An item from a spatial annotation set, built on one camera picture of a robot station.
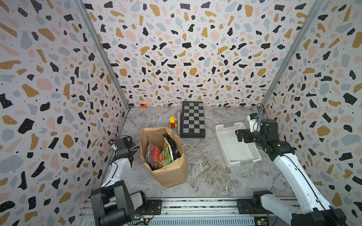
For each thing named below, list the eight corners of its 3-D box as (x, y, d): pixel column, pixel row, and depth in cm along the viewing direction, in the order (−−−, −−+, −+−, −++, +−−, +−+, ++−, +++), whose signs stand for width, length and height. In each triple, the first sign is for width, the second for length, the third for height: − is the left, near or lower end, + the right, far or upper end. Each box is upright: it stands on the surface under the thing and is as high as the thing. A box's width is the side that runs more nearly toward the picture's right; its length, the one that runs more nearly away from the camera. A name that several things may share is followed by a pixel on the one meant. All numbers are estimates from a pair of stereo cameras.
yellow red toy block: (169, 128, 107) (168, 124, 104) (170, 119, 113) (169, 116, 110) (177, 128, 107) (176, 124, 104) (177, 119, 113) (177, 116, 110)
